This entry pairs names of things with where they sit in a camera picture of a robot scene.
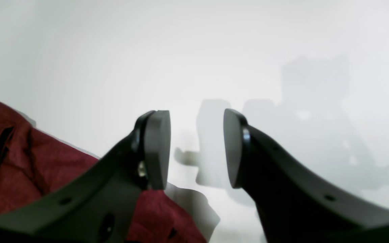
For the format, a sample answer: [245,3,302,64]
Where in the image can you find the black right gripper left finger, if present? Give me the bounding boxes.
[0,110,171,243]

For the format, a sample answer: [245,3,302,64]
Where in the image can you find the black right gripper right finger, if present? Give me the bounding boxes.
[223,109,389,243]

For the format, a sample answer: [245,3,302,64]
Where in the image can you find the dark red long-sleeve shirt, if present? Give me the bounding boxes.
[0,102,206,243]

